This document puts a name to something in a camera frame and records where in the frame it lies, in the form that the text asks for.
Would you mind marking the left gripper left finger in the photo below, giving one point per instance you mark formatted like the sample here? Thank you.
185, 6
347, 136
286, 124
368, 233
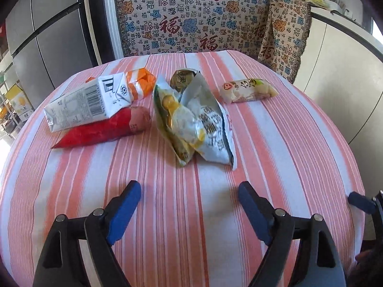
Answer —
61, 263

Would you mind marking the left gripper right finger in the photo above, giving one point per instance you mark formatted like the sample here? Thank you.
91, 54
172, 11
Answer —
317, 262

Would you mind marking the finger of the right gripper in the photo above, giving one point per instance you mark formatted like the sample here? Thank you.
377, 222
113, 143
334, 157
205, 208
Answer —
361, 202

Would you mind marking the small pastry packet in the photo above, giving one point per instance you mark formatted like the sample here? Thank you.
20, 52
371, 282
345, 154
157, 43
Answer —
246, 90

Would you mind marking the red plastic wrapper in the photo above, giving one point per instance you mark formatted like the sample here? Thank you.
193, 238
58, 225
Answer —
126, 122

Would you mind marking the green white milk carton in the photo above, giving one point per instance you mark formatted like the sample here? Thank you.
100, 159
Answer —
96, 100

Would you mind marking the dark foil wrapper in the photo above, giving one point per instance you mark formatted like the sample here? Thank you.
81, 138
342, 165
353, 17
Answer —
181, 79

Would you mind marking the orange white snack wrapper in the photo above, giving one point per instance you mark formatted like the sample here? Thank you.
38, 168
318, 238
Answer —
140, 83

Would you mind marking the person right hand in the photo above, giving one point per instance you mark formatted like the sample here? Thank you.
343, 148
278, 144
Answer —
362, 256

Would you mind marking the pink striped tablecloth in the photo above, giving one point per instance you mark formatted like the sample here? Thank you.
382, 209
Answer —
188, 229

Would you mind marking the white storage rack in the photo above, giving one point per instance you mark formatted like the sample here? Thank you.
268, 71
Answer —
10, 121

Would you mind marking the yellow cardboard box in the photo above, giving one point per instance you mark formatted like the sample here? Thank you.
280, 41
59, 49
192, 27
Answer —
19, 102

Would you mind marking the grey refrigerator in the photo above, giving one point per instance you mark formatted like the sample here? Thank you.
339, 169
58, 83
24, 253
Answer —
49, 41

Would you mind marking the patterned fabric cover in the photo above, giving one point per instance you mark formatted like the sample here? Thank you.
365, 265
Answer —
273, 32

